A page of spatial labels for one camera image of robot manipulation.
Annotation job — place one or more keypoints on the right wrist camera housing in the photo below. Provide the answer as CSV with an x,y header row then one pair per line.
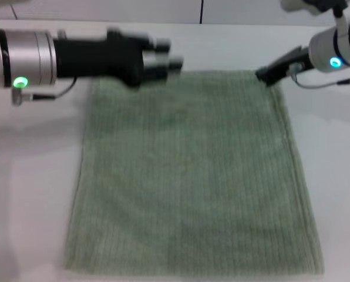
x,y
313,5

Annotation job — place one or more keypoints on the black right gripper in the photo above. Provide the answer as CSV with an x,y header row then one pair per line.
x,y
292,64

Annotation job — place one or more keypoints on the green ribbed towel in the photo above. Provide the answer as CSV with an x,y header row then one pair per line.
x,y
192,176

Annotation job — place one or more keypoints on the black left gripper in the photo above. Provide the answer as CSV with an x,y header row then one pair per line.
x,y
104,58

